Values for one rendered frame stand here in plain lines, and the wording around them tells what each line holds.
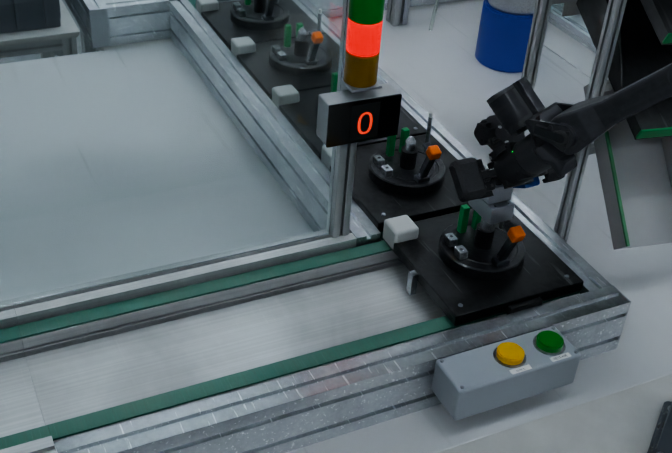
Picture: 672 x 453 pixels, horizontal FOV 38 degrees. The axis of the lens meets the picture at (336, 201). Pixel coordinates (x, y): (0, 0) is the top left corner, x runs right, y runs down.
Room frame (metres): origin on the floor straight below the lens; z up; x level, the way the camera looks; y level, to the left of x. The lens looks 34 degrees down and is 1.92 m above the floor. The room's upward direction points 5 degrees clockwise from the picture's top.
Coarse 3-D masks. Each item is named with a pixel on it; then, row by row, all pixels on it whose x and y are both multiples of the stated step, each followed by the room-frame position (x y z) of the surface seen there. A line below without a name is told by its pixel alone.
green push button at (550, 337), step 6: (546, 330) 1.10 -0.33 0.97; (540, 336) 1.08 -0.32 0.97; (546, 336) 1.08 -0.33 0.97; (552, 336) 1.09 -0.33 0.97; (558, 336) 1.09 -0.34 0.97; (540, 342) 1.07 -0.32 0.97; (546, 342) 1.07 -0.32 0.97; (552, 342) 1.07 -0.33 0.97; (558, 342) 1.07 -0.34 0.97; (540, 348) 1.07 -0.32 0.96; (546, 348) 1.06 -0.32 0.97; (552, 348) 1.06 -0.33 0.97; (558, 348) 1.06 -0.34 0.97
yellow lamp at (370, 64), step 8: (352, 56) 1.27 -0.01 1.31; (376, 56) 1.28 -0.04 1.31; (344, 64) 1.29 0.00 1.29; (352, 64) 1.27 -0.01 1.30; (360, 64) 1.27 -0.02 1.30; (368, 64) 1.27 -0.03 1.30; (376, 64) 1.28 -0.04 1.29; (344, 72) 1.29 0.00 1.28; (352, 72) 1.27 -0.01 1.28; (360, 72) 1.27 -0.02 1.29; (368, 72) 1.27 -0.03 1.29; (376, 72) 1.28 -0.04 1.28; (344, 80) 1.28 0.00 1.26; (352, 80) 1.27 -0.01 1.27; (360, 80) 1.27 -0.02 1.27; (368, 80) 1.27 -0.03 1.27; (376, 80) 1.29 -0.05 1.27
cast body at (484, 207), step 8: (496, 192) 1.25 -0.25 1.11; (504, 192) 1.26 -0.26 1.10; (472, 200) 1.28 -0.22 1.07; (480, 200) 1.27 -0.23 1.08; (488, 200) 1.25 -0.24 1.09; (496, 200) 1.25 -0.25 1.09; (504, 200) 1.26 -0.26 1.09; (480, 208) 1.26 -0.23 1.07; (488, 208) 1.25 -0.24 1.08; (496, 208) 1.24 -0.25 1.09; (504, 208) 1.25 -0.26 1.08; (512, 208) 1.26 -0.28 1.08; (488, 216) 1.24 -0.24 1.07; (496, 216) 1.24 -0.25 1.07; (504, 216) 1.25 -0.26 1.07; (512, 216) 1.26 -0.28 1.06
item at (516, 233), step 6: (510, 222) 1.23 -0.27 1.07; (504, 228) 1.23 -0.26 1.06; (510, 228) 1.21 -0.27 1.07; (516, 228) 1.21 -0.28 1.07; (510, 234) 1.21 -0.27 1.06; (516, 234) 1.20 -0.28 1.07; (522, 234) 1.20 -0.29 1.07; (510, 240) 1.21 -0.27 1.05; (516, 240) 1.20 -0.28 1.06; (504, 246) 1.22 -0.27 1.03; (510, 246) 1.21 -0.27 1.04; (498, 252) 1.23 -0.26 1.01; (504, 252) 1.22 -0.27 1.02; (510, 252) 1.22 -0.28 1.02; (498, 258) 1.22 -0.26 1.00; (504, 258) 1.22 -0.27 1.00
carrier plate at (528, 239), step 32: (416, 224) 1.35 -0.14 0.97; (448, 224) 1.35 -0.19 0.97; (512, 224) 1.37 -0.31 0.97; (416, 256) 1.26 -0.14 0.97; (544, 256) 1.28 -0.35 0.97; (448, 288) 1.18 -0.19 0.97; (480, 288) 1.19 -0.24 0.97; (512, 288) 1.19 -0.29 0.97; (544, 288) 1.20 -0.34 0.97; (576, 288) 1.22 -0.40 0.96
